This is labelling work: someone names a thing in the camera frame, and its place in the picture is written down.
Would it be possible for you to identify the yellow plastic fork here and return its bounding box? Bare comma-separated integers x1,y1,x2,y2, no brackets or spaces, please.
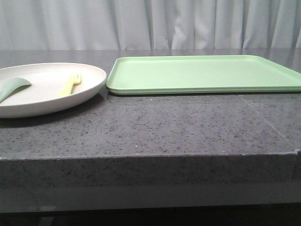
56,73,81,98

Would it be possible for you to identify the pale green plastic spoon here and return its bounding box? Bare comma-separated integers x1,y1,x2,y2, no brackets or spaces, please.
0,78,32,102

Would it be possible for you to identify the beige round plate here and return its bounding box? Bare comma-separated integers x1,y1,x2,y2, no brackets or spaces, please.
0,63,106,119

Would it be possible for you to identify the white pleated curtain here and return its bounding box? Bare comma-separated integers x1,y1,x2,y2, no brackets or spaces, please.
0,0,301,50

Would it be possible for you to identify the light green serving tray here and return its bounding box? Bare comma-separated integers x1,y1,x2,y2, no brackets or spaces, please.
106,55,301,95

